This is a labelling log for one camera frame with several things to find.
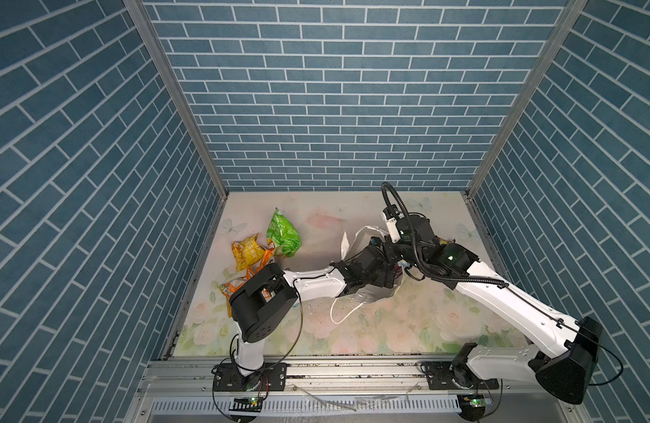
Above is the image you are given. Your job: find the green floral paper bag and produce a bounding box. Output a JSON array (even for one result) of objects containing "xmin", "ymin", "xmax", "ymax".
[{"xmin": 332, "ymin": 226, "xmax": 403, "ymax": 310}]

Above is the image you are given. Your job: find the green snack bag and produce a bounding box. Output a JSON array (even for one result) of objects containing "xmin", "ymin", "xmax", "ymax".
[{"xmin": 266, "ymin": 209, "xmax": 302, "ymax": 257}]

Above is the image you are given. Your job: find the orange Fox's candy bag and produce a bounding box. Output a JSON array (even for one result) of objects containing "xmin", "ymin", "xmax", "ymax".
[
  {"xmin": 245, "ymin": 246, "xmax": 275, "ymax": 280},
  {"xmin": 218, "ymin": 278, "xmax": 247, "ymax": 317}
]

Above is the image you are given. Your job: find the yellow snack bag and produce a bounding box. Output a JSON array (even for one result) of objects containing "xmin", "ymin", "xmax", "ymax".
[{"xmin": 231, "ymin": 234, "xmax": 266, "ymax": 271}]

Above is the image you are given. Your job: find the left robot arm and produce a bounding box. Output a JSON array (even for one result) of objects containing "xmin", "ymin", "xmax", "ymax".
[{"xmin": 230, "ymin": 237, "xmax": 401, "ymax": 376}]

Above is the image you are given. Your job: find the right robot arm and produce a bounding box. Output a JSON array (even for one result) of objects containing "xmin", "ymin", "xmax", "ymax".
[{"xmin": 383, "ymin": 206, "xmax": 603, "ymax": 405}]

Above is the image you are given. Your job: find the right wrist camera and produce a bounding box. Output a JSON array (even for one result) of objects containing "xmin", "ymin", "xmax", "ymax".
[{"xmin": 382, "ymin": 204, "xmax": 401, "ymax": 243}]

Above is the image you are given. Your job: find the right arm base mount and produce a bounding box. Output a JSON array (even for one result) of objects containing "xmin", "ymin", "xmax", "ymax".
[{"xmin": 418, "ymin": 361, "xmax": 500, "ymax": 392}]

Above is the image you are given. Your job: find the white vented cable tray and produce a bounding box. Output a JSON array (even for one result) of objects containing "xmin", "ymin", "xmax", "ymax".
[{"xmin": 149, "ymin": 396, "xmax": 462, "ymax": 416}]

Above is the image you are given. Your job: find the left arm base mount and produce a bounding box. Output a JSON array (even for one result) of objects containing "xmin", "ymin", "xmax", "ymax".
[{"xmin": 212, "ymin": 363, "xmax": 288, "ymax": 393}]

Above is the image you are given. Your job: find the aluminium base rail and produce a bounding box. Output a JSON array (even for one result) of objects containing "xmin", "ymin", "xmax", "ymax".
[{"xmin": 137, "ymin": 354, "xmax": 547, "ymax": 398}]

